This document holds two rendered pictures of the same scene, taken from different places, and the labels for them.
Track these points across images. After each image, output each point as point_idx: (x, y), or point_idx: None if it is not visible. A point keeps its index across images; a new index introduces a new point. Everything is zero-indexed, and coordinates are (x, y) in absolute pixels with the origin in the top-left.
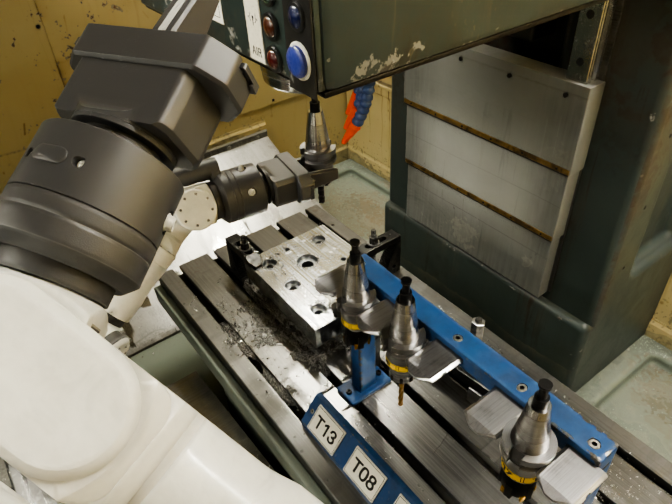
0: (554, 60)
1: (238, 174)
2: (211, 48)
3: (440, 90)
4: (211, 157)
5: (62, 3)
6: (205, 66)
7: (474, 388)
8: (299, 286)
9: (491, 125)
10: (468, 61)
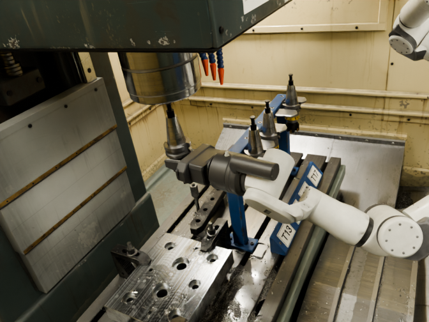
0: (39, 101)
1: (233, 153)
2: None
3: (26, 163)
4: (233, 156)
5: None
6: None
7: (223, 195)
8: (194, 279)
9: (71, 145)
10: (36, 122)
